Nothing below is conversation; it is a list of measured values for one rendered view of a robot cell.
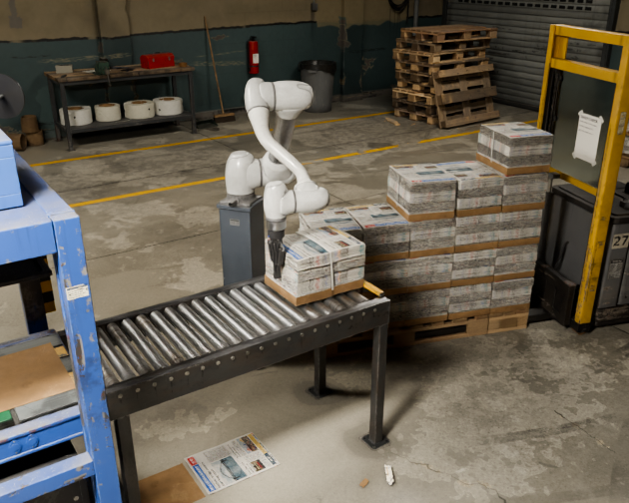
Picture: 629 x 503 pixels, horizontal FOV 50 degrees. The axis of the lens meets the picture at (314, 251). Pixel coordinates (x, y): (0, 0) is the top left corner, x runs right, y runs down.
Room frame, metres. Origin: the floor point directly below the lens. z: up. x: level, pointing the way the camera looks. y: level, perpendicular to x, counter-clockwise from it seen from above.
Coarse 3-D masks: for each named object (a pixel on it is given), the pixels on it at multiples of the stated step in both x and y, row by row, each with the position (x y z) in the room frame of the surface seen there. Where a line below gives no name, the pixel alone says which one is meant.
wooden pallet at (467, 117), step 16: (432, 80) 9.66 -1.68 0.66; (448, 80) 9.84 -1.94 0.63; (464, 80) 10.00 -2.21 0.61; (480, 80) 10.24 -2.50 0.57; (448, 96) 9.58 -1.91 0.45; (464, 96) 9.77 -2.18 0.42; (480, 96) 9.98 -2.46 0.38; (448, 112) 9.67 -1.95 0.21; (464, 112) 9.84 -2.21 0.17; (480, 112) 10.07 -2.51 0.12; (496, 112) 10.10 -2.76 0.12
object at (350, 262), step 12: (324, 228) 3.00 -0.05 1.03; (336, 228) 3.01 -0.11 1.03; (324, 240) 2.85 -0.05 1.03; (336, 240) 2.86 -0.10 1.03; (348, 240) 2.86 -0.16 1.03; (348, 252) 2.78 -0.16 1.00; (360, 252) 2.81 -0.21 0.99; (348, 264) 2.78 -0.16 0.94; (360, 264) 2.81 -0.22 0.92; (336, 276) 2.74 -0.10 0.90; (348, 276) 2.79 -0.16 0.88; (360, 276) 2.82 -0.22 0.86
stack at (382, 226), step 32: (320, 224) 3.59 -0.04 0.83; (352, 224) 3.58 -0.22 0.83; (384, 224) 3.58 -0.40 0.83; (416, 224) 3.61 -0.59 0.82; (448, 224) 3.67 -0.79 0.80; (480, 224) 3.72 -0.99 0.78; (448, 256) 3.66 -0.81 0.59; (480, 256) 3.72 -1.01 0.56; (384, 288) 3.56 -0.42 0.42; (448, 288) 3.68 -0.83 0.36; (480, 288) 3.73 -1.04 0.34; (480, 320) 3.73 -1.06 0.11; (352, 352) 3.51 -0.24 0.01
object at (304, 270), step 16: (288, 240) 2.85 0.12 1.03; (288, 256) 2.68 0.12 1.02; (304, 256) 2.66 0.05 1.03; (320, 256) 2.69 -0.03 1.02; (272, 272) 2.81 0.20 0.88; (288, 272) 2.69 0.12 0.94; (304, 272) 2.64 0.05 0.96; (320, 272) 2.69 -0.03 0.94; (288, 288) 2.68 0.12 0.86; (304, 288) 2.65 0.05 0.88; (320, 288) 2.69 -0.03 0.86
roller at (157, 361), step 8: (128, 320) 2.51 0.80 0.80; (128, 328) 2.45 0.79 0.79; (136, 328) 2.44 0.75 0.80; (136, 336) 2.38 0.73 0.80; (144, 336) 2.38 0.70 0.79; (136, 344) 2.35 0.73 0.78; (144, 344) 2.32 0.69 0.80; (144, 352) 2.28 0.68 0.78; (152, 352) 2.25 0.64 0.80; (152, 360) 2.21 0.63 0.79; (160, 360) 2.20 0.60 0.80
